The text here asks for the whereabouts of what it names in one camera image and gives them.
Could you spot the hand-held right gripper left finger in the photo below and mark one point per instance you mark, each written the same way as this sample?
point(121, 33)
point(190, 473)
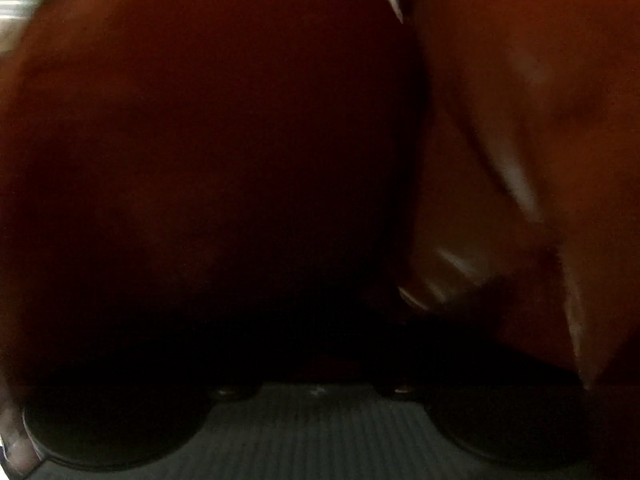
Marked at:
point(233, 391)

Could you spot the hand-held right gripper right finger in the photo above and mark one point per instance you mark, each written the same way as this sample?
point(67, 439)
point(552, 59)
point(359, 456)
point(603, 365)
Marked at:
point(401, 390)

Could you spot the red jacket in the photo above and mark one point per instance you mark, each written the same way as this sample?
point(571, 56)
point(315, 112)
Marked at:
point(250, 135)

